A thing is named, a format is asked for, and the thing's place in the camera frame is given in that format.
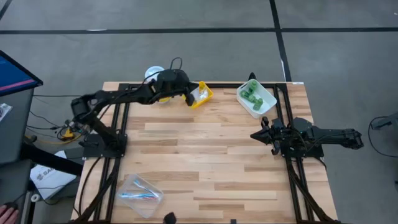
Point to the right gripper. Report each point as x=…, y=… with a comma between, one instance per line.
x=281, y=137

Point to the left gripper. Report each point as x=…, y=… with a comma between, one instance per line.
x=171, y=82

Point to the light blue toothbrush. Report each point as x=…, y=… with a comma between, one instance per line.
x=141, y=186

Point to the blue red toothbrush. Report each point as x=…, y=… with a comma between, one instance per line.
x=136, y=196

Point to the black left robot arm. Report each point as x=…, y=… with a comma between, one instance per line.
x=124, y=95

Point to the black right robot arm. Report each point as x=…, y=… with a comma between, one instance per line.
x=335, y=137

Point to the yellow plastic bin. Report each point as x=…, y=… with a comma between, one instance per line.
x=202, y=102

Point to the white plastic bin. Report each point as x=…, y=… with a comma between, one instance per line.
x=267, y=93

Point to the yellow canister with white lid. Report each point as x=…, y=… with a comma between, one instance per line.
x=152, y=73

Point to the black rounded object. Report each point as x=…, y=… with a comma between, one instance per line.
x=169, y=218

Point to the clear plastic tray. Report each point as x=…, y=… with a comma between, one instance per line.
x=140, y=208

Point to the black diagonal support beam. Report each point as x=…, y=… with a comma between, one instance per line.
x=49, y=160

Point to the white cardboard box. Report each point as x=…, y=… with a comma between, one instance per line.
x=49, y=177

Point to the computer monitor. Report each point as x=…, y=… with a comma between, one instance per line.
x=14, y=74

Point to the small white packet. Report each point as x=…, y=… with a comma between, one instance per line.
x=4, y=112

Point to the white tape roll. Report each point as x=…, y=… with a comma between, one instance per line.
x=35, y=198

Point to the black computer mouse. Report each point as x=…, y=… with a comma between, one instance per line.
x=12, y=205

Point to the seated person's hand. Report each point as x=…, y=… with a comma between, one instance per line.
x=7, y=216

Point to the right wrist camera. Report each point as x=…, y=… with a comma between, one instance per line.
x=303, y=124

